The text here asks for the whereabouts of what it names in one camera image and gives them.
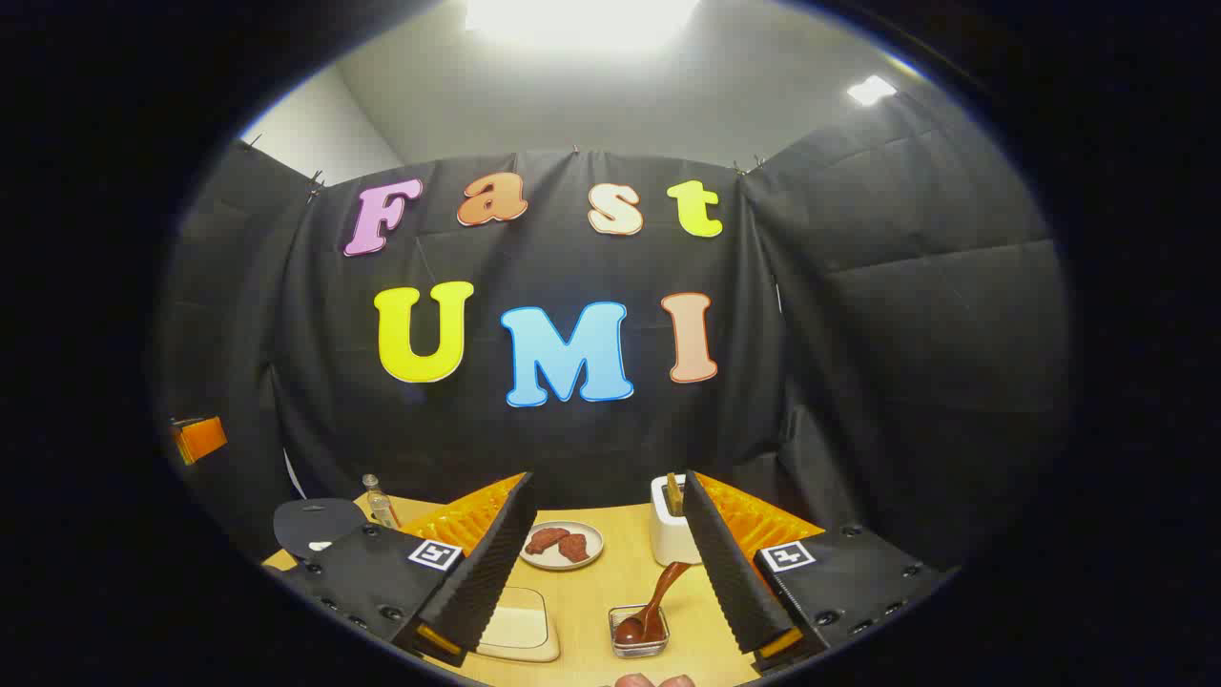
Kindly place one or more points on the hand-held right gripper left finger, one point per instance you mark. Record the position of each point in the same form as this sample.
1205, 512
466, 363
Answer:
486, 572

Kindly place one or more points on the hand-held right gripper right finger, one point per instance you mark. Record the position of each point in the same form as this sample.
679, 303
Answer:
725, 572

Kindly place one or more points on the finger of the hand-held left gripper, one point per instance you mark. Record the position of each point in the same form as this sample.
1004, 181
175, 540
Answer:
200, 439

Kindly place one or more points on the dark wooden spoon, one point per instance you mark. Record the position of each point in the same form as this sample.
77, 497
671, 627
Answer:
634, 628

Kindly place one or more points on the dark grey rice cooker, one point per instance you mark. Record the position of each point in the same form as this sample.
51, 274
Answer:
320, 523

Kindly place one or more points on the white ceramic holder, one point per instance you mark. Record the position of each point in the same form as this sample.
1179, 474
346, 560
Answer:
668, 539

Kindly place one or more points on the round white plate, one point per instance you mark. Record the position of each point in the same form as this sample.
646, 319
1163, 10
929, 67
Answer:
534, 561

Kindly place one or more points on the brown meat piece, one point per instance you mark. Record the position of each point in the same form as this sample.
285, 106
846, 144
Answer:
574, 548
546, 540

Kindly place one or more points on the wooden block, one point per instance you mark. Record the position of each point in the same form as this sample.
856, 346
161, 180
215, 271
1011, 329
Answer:
673, 494

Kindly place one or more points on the small glass bottle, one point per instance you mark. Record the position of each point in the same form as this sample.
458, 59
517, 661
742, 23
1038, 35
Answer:
382, 510

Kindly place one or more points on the small ceiling light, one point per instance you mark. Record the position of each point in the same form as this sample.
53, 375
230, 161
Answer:
871, 90

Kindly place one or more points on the large ceiling light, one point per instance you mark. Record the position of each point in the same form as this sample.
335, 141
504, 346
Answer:
582, 19

